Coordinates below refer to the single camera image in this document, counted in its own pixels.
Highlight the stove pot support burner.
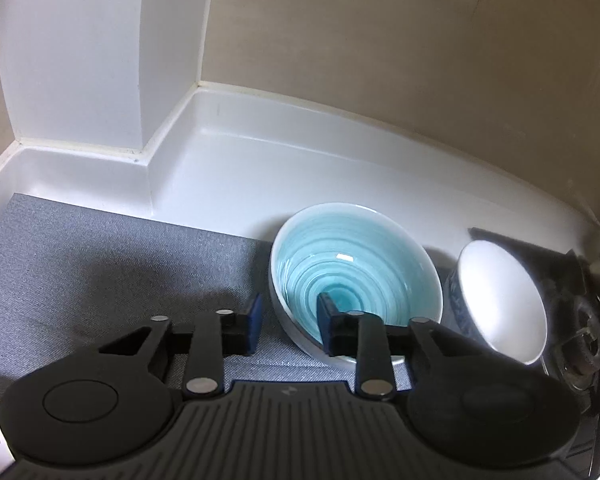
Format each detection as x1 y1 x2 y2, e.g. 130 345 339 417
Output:
545 252 600 393

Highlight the white bowl blue pattern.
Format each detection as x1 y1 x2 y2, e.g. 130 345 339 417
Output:
444 240 548 365

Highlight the black gas stove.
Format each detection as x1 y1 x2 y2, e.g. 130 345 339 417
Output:
469 228 600 479

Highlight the grey countertop mat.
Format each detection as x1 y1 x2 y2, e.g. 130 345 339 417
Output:
0 192 414 401

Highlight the turquoise swirl ceramic bowl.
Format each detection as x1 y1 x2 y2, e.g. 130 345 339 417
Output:
268 203 443 370

